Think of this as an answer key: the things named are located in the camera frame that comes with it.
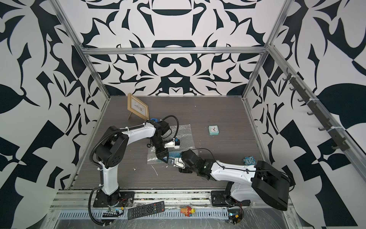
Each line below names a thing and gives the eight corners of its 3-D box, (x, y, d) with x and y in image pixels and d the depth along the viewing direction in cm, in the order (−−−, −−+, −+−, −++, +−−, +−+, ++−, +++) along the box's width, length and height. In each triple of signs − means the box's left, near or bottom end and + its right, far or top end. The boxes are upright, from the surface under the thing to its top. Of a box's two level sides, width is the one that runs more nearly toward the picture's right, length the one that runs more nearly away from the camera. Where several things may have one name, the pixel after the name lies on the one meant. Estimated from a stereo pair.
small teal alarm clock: (209, 135, 100) (209, 133, 98) (208, 127, 104) (208, 125, 102) (218, 135, 100) (219, 133, 98) (217, 127, 104) (217, 125, 102)
